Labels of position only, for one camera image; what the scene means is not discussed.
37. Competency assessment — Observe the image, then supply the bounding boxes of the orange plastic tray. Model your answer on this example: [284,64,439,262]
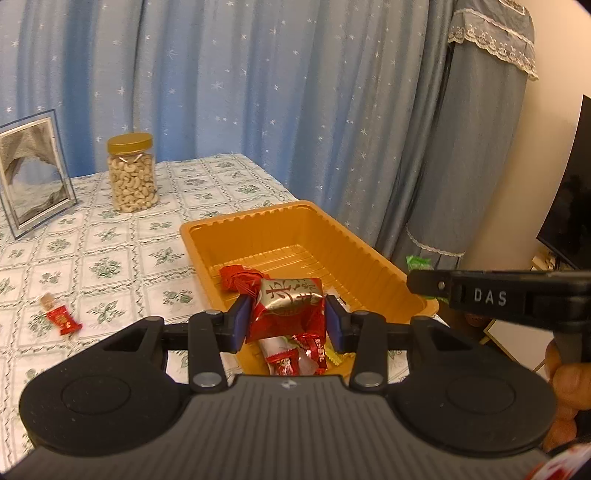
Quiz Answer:
[179,200,440,378]

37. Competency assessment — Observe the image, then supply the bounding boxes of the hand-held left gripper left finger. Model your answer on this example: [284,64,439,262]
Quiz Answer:
[99,294,252,394]

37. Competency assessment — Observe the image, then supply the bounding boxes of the white red snack packet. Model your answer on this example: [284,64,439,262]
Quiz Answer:
[257,336,300,377]

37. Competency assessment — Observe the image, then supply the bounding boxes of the cashew nut jar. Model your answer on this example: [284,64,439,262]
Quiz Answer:
[106,132,160,214]

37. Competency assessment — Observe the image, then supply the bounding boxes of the green floral tablecloth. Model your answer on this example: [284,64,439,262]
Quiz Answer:
[0,154,411,467]

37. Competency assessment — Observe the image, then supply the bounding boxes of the green snack packet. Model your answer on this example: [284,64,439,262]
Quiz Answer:
[405,255,451,305]

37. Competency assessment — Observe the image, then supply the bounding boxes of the red twisted wrapper candy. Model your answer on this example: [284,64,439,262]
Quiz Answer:
[218,264,265,297]

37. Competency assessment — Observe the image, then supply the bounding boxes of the person's right hand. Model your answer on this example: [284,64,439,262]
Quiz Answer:
[545,342,591,455]

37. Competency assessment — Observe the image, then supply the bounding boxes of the sand art picture frame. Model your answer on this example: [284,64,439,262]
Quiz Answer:
[0,108,79,241]

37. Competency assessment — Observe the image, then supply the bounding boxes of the grey blue lace trimmed cover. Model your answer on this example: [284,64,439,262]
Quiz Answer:
[374,0,539,260]

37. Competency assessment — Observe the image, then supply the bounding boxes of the red white fabric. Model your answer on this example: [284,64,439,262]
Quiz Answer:
[526,442,591,480]

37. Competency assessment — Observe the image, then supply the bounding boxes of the black television screen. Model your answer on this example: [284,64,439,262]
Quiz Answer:
[536,95,591,271]

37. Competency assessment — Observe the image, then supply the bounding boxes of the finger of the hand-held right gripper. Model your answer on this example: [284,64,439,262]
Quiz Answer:
[406,270,462,303]

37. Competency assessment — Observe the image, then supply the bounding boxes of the small red candy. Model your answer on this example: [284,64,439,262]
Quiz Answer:
[295,333,329,376]

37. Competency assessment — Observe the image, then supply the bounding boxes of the red gold snack packet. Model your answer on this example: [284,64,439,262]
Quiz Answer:
[246,277,327,344]

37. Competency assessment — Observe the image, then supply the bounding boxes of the small red candy bar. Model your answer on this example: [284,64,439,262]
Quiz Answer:
[41,294,85,336]

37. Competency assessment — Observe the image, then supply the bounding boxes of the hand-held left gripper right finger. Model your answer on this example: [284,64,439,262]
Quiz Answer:
[324,294,469,394]

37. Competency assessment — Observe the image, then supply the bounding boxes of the blue star print curtain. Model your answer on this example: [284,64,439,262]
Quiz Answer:
[0,0,446,204]

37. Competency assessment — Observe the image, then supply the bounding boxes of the white cabinet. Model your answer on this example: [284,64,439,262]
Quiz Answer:
[480,318,552,376]

